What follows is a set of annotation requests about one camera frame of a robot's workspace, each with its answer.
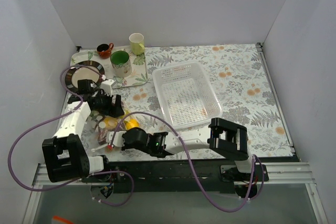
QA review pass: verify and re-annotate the black rimmed ceramic plate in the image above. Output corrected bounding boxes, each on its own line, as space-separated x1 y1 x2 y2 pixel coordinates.
65 60 105 92

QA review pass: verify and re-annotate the floral serving tray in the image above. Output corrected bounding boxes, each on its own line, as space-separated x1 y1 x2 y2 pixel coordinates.
70 46 149 88

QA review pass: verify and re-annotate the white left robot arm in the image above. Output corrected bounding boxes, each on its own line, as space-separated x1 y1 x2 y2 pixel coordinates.
42 79 124 183

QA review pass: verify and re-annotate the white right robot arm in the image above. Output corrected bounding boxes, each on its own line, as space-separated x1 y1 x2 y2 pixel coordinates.
121 118 257 181

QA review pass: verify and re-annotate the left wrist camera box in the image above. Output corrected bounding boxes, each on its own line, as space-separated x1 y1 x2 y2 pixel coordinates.
100 79 115 97

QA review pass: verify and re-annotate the orange tipped object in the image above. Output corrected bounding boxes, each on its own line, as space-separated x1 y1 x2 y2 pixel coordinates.
51 216 72 224

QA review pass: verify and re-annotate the floral tablecloth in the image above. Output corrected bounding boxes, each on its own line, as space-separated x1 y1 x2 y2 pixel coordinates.
117 44 293 158

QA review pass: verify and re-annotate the pale yellow mug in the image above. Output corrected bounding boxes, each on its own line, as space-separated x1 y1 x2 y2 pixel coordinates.
129 33 145 56

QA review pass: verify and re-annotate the brown small teacup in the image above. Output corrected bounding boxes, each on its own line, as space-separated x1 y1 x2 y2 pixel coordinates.
97 43 114 59

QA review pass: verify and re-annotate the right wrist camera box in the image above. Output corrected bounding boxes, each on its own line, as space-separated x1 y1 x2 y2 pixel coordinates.
106 131 126 148

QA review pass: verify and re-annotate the green inside floral mug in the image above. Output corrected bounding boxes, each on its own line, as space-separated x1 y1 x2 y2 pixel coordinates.
110 50 132 78

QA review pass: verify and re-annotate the white perforated plastic basket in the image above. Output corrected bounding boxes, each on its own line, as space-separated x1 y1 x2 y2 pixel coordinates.
152 61 222 130

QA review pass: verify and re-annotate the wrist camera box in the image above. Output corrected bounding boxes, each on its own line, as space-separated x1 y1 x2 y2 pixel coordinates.
106 131 126 148
100 79 115 97

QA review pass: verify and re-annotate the polka dot zip top bag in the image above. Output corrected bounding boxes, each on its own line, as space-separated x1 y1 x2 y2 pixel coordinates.
82 110 143 153

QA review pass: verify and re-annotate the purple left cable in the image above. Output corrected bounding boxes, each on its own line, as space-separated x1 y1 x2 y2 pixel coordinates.
7 65 135 207

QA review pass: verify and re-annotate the yellow fake lemon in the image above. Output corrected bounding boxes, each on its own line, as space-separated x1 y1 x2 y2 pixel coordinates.
124 119 139 130

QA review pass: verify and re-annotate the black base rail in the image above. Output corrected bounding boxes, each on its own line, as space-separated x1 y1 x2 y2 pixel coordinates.
78 159 270 201

